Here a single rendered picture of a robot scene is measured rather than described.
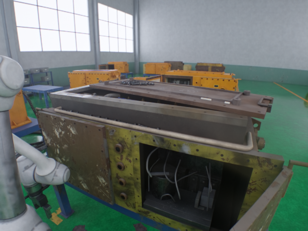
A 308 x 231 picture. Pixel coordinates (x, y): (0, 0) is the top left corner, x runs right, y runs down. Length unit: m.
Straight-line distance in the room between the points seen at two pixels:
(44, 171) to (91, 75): 3.96
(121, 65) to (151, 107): 10.63
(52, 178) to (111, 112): 0.45
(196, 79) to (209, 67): 5.86
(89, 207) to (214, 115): 1.80
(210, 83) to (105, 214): 2.74
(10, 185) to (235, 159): 0.81
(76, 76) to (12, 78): 4.58
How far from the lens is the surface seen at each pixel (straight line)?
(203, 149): 0.72
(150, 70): 10.29
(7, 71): 0.59
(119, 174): 1.04
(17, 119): 3.25
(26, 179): 1.05
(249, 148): 0.73
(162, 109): 0.80
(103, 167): 1.06
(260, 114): 0.78
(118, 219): 2.01
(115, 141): 0.93
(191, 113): 0.76
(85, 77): 4.91
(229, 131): 0.76
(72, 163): 1.29
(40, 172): 0.94
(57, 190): 1.95
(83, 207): 2.21
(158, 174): 1.01
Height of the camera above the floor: 1.57
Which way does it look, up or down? 19 degrees down
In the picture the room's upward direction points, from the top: straight up
